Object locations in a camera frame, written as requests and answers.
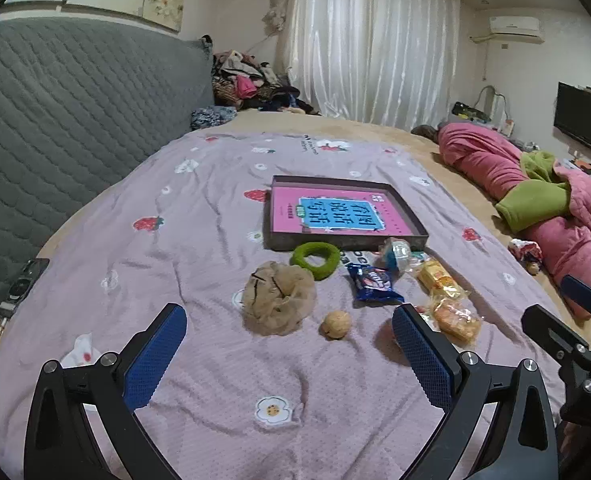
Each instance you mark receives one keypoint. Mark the pile of clothes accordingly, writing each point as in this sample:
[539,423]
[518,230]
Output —
[245,80]

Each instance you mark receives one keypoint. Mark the red and white small toy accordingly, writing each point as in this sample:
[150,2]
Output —
[525,252]

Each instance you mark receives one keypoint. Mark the blue cookie packet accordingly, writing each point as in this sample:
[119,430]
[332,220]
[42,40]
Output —
[373,282]

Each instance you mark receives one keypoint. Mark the purple strawberry print blanket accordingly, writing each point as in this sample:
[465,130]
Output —
[200,220]

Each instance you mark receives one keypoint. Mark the white air conditioner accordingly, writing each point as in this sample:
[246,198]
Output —
[515,25]

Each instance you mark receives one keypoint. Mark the black phone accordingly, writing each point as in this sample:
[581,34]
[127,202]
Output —
[23,282]

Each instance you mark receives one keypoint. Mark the yellow snack packet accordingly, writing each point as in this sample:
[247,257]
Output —
[438,277]

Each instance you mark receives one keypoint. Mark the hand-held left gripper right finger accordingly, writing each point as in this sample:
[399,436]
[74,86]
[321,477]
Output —
[420,355]

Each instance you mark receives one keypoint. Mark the orange cake packet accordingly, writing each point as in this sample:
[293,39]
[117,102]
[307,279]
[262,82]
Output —
[455,320]

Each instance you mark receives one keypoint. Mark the beige mesh bath puff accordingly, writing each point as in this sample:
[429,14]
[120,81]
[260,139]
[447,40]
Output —
[275,300]

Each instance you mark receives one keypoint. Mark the shallow box with pink lining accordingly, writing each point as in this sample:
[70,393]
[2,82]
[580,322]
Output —
[285,210]

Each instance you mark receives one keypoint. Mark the white crumpled tissue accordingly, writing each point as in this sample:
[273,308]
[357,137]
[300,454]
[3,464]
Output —
[80,352]

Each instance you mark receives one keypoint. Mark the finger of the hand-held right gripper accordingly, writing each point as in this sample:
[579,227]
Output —
[550,330]
[583,294]

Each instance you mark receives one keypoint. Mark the blue patterned cloth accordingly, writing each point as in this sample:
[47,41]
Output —
[213,117]

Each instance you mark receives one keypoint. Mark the walnut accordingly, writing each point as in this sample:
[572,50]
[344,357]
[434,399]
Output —
[335,325]

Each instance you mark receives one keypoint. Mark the dark cloth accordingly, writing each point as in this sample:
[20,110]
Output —
[425,133]

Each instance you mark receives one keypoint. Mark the white curtain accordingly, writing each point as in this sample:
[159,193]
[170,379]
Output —
[375,35]

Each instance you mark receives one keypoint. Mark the round clear-wrapped snack cup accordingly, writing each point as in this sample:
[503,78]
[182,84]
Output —
[395,255]

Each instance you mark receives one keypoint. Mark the black and yellow object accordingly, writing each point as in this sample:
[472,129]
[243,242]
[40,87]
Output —
[468,110]

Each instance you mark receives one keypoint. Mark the white desk appliance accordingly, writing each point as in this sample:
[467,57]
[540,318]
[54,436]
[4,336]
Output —
[496,107]

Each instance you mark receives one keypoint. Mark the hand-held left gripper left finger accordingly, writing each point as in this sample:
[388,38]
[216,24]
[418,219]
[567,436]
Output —
[158,355]

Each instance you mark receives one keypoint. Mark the black wall television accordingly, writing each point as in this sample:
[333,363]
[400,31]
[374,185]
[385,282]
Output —
[583,115]

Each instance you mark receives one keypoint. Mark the pink quilt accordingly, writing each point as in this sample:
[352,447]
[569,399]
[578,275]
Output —
[475,155]

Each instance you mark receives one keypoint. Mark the green blanket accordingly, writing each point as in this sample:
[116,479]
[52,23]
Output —
[530,200]

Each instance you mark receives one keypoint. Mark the grey quilted headboard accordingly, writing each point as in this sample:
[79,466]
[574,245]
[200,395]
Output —
[75,110]

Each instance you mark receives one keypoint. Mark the beige bed sheet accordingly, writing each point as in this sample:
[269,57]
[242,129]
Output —
[375,130]

